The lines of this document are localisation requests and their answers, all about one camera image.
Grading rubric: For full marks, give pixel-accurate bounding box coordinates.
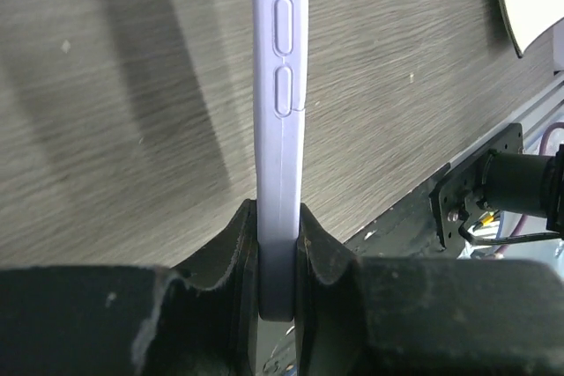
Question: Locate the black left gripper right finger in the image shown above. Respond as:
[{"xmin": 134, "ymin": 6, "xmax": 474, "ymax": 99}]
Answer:
[{"xmin": 294, "ymin": 209, "xmax": 563, "ymax": 375}]

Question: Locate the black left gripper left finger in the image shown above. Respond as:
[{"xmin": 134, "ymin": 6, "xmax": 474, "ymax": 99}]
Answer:
[{"xmin": 1, "ymin": 200, "xmax": 258, "ymax": 375}]

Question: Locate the lilac case phone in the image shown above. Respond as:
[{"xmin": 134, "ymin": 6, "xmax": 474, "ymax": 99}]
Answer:
[{"xmin": 252, "ymin": 0, "xmax": 309, "ymax": 321}]

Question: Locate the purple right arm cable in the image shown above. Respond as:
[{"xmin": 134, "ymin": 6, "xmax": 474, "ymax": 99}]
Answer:
[{"xmin": 493, "ymin": 122, "xmax": 564, "ymax": 258}]

